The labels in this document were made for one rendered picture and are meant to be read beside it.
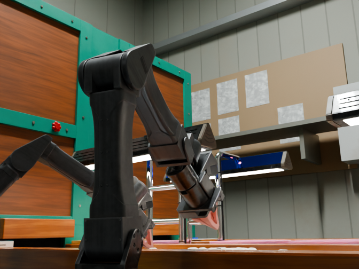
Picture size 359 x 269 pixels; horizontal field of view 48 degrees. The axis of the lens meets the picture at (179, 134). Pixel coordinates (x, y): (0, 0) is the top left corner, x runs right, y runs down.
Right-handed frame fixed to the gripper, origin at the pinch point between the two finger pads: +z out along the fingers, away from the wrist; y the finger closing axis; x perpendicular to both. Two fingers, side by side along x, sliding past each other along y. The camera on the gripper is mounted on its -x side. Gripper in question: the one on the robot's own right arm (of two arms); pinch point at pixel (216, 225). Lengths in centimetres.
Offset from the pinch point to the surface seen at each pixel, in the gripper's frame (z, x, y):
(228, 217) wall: 156, -147, 126
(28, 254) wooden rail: -12, 19, 45
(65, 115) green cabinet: -18, -50, 88
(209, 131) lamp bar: -8.9, -28.0, 8.4
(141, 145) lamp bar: -10.4, -25.2, 32.5
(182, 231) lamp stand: 20.9, -16.3, 30.8
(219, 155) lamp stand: 21, -55, 30
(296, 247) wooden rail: 19.2, -8.7, -11.3
